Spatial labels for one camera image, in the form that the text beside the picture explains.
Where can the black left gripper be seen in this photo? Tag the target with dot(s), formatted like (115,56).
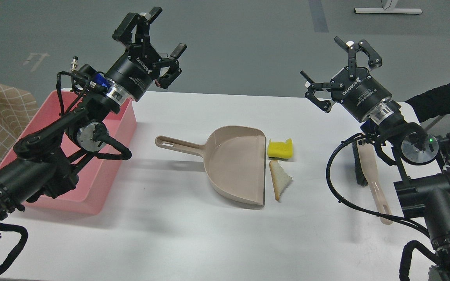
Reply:
(134,70)

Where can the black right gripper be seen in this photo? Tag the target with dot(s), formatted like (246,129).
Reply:
(359,91)

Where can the beige hand brush black bristles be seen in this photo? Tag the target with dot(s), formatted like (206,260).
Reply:
(366,174)

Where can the yellow sponge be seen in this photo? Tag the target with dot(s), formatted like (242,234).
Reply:
(282,150)

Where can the triangular bread slice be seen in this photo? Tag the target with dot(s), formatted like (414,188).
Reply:
(280,178)

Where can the beige plastic dustpan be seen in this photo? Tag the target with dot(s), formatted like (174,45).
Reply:
(234,158)

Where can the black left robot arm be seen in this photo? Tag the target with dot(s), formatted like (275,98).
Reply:
(48,161)

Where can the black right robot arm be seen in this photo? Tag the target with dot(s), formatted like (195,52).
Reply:
(423,160)

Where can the white table leg base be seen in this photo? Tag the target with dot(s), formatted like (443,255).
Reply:
(389,7)

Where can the person in black clothing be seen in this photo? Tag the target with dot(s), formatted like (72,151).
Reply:
(432,103)

